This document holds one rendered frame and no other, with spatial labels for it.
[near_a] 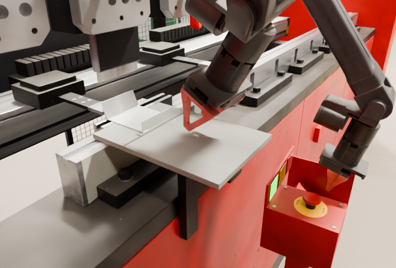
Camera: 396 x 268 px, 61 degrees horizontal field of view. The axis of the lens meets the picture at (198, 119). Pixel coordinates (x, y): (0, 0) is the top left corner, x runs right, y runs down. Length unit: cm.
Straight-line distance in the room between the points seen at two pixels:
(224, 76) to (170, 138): 16
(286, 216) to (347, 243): 117
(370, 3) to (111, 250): 233
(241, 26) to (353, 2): 224
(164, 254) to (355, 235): 143
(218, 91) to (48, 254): 36
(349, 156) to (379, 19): 188
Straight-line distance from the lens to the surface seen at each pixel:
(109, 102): 67
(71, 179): 64
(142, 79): 105
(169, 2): 67
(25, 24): 49
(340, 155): 81
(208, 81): 49
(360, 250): 192
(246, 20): 39
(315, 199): 79
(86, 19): 54
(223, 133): 59
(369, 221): 211
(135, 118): 65
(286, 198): 82
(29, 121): 85
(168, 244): 69
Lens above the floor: 128
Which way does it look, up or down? 25 degrees down
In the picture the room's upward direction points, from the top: straight up
